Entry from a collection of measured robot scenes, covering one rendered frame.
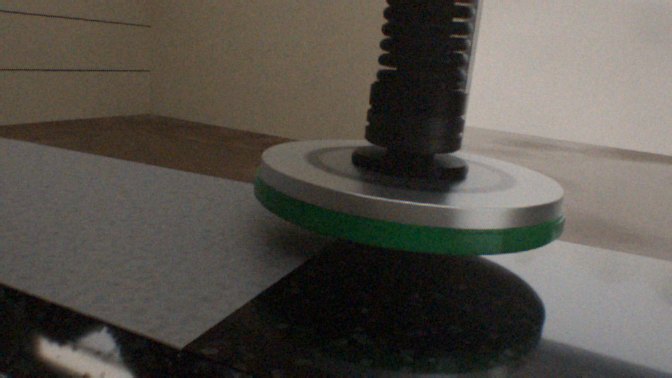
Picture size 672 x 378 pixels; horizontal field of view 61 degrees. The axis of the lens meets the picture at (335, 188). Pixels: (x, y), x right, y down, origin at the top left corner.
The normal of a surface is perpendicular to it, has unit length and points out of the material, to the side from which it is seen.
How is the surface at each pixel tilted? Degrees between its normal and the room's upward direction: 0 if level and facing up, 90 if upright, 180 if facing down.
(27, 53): 90
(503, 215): 90
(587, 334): 0
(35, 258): 0
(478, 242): 90
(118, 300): 0
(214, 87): 90
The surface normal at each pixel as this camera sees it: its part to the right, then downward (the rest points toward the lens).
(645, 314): 0.10, -0.97
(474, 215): 0.23, 0.26
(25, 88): 0.89, 0.18
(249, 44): -0.44, 0.18
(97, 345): -0.23, -0.56
